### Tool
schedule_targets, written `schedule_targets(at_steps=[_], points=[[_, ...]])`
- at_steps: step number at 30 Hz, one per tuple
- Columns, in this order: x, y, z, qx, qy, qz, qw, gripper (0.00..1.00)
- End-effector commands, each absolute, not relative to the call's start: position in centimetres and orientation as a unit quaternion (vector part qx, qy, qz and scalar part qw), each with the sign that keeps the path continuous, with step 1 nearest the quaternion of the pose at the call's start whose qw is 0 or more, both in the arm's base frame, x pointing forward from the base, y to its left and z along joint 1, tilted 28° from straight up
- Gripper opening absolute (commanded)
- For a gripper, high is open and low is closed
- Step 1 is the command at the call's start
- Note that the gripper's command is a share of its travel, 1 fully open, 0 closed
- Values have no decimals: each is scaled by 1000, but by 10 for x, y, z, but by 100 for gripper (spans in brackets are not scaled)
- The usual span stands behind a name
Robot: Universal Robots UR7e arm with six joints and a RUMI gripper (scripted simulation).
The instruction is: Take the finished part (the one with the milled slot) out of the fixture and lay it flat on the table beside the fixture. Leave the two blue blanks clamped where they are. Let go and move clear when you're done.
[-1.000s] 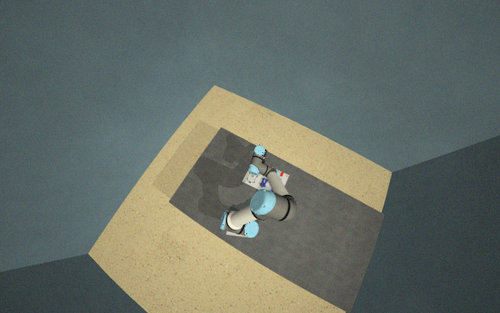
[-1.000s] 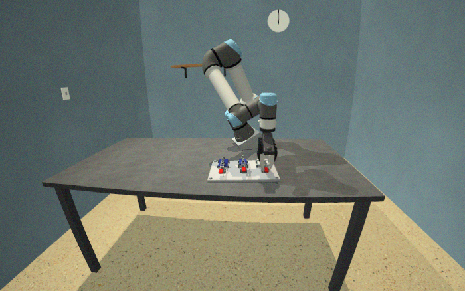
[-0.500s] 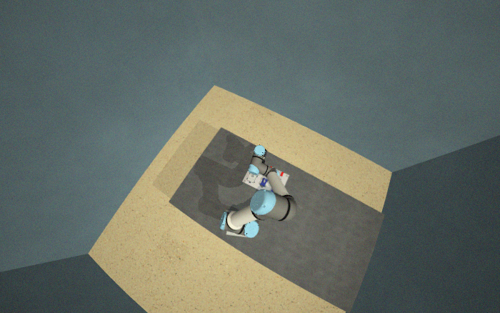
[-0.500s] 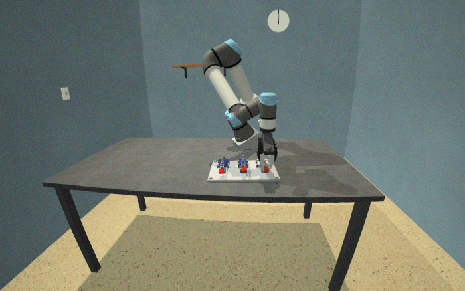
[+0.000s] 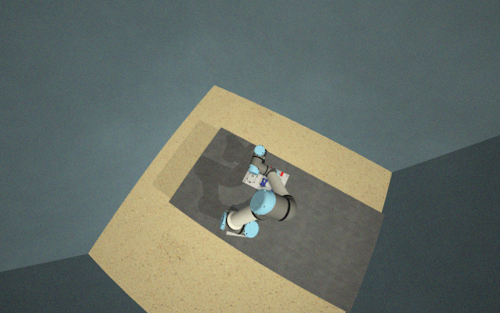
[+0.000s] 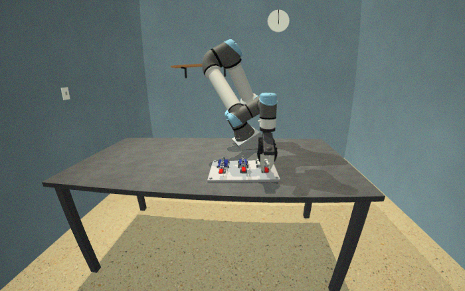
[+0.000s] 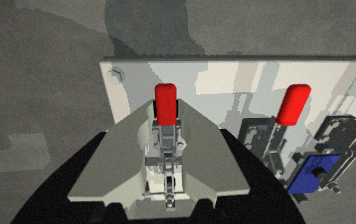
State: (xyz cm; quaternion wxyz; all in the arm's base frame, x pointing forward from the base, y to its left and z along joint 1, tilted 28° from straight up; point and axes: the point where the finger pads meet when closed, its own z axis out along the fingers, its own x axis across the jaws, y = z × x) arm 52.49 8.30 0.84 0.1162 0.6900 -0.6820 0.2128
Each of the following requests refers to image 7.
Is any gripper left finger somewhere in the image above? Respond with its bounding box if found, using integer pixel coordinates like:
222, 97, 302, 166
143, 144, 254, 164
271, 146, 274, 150
10, 99, 157, 224

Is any white fixture plate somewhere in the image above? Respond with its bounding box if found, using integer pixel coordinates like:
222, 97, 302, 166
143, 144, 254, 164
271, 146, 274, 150
99, 58, 356, 181

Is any blue rectangular block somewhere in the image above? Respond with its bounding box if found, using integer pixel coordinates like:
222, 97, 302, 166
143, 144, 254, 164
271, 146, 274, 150
286, 150, 341, 194

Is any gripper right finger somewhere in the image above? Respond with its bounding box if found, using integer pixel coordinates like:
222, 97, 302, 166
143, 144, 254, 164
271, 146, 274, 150
176, 99, 306, 224

